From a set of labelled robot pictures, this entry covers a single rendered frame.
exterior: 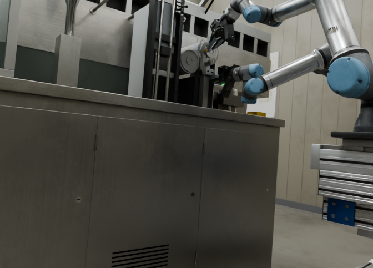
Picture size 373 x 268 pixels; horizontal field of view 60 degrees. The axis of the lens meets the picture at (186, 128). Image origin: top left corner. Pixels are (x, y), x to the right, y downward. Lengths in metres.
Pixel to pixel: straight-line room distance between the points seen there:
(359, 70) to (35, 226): 1.10
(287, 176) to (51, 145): 3.65
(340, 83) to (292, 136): 3.36
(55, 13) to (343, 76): 1.37
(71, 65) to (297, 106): 3.38
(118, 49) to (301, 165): 3.05
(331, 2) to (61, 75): 1.08
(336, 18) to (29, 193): 1.14
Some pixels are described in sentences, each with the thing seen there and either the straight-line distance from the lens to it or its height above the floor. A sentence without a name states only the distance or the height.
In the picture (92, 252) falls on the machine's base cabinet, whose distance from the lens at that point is 1.27.
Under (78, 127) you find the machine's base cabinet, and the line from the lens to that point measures 1.17.
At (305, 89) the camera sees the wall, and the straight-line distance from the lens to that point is 4.42.
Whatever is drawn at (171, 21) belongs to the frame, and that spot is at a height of 1.30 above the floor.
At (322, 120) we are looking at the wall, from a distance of 4.26.
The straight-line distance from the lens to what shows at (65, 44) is 1.54.
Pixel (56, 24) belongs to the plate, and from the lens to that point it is 1.83.
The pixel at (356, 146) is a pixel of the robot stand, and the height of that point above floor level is 0.77.
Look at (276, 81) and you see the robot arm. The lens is 1.49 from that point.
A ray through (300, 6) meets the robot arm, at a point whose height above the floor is 1.35.
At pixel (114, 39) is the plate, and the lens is 1.92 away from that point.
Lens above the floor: 0.75
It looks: 2 degrees up
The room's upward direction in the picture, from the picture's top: 4 degrees clockwise
